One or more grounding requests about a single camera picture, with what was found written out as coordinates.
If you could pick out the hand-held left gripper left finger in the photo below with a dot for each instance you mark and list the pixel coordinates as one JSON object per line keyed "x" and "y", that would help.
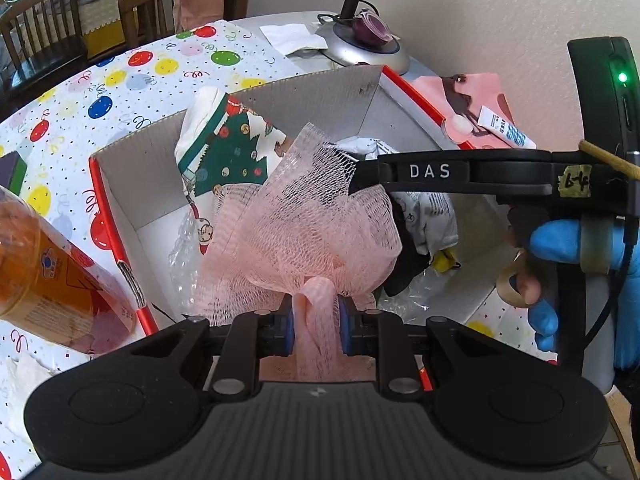
{"x": 287, "y": 325}

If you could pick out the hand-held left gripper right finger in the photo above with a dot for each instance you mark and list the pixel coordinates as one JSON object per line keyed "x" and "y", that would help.
{"x": 346, "y": 325}

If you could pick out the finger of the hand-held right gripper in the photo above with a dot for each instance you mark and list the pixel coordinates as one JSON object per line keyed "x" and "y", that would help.
{"x": 490, "y": 172}

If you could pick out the black cloth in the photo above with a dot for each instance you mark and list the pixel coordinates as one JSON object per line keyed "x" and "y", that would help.
{"x": 405, "y": 265}

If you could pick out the pink mesh bath pouf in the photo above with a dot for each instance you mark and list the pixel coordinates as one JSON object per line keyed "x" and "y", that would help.
{"x": 300, "y": 220}

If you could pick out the christmas print cloth bag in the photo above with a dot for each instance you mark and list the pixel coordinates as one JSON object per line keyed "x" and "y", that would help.
{"x": 230, "y": 160}

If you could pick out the red cardboard box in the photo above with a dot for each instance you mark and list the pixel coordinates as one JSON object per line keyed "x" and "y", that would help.
{"x": 325, "y": 100}

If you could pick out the person's right hand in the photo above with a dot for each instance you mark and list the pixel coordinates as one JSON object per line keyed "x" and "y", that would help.
{"x": 555, "y": 240}

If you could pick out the small white tube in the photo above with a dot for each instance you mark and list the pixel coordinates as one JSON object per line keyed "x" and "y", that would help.
{"x": 502, "y": 127}

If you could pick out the white round cap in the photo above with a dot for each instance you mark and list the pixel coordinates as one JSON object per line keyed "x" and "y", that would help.
{"x": 460, "y": 125}

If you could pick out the white printed cloth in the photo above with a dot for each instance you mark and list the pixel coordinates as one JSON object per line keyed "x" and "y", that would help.
{"x": 430, "y": 215}

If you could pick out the small yellow item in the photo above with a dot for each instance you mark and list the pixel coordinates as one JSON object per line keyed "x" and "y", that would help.
{"x": 445, "y": 261}

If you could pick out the clear bubble wrap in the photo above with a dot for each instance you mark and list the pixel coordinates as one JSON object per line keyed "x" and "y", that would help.
{"x": 185, "y": 255}

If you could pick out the purple tape roll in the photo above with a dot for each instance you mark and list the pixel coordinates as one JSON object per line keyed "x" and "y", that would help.
{"x": 372, "y": 27}

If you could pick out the silver desk lamp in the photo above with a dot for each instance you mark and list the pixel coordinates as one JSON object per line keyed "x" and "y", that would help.
{"x": 350, "y": 45}

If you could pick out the flat white tissue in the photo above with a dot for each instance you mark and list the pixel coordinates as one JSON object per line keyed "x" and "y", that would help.
{"x": 287, "y": 37}

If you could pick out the orange liquid bottle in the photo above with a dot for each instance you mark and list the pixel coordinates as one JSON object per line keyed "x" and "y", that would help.
{"x": 45, "y": 280}

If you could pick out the crumpled white tissue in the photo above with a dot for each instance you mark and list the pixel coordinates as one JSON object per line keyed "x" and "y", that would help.
{"x": 25, "y": 380}

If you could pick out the purple and green sponge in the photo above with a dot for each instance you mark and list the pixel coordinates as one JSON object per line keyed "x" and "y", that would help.
{"x": 11, "y": 175}

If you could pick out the wooden chair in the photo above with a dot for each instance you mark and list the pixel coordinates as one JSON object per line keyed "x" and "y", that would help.
{"x": 45, "y": 35}
{"x": 145, "y": 5}

